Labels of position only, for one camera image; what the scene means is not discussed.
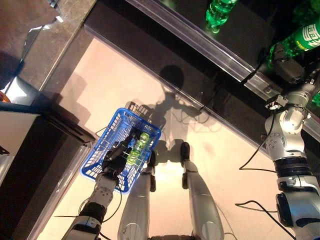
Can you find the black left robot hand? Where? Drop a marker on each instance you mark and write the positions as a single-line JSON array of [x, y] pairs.
[[115, 162]]

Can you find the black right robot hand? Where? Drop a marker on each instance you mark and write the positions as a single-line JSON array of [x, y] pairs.
[[290, 71]]

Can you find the green Sprite bottle yellow cap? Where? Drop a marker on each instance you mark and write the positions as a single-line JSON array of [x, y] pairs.
[[217, 13], [316, 98], [297, 42]]

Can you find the blue plastic shopping basket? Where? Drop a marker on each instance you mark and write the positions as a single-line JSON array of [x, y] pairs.
[[140, 118]]

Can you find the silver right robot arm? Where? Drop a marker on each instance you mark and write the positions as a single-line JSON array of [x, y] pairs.
[[287, 150]]

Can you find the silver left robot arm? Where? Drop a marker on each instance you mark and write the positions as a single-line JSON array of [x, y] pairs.
[[100, 195]]

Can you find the green drink bottle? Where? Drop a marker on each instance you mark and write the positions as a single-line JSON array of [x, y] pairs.
[[138, 147]]

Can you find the black left robot foot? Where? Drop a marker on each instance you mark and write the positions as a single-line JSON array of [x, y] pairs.
[[152, 158]]

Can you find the black robot foot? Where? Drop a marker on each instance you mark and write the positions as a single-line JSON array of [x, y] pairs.
[[185, 151], [152, 158]]

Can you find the silver left robot leg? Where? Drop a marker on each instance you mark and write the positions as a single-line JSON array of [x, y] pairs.
[[136, 207]]

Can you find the silver robot leg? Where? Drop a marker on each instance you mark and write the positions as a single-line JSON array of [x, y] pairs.
[[136, 207], [202, 207]]

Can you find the black right robot foot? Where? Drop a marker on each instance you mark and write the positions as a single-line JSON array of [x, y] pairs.
[[185, 151]]

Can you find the dark end shelf unit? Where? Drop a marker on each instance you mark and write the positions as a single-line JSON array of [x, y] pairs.
[[37, 162]]

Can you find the dark robot waist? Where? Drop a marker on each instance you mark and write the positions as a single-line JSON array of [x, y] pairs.
[[170, 237]]

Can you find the silver right robot leg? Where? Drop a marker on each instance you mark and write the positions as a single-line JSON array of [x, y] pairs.
[[202, 207]]

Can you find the small orange object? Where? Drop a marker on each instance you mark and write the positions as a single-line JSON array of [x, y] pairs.
[[3, 97]]

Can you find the silver tape strip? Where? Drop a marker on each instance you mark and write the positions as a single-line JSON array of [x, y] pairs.
[[42, 26]]

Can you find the brown fabric curtain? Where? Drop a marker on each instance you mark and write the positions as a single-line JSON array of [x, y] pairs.
[[20, 10]]

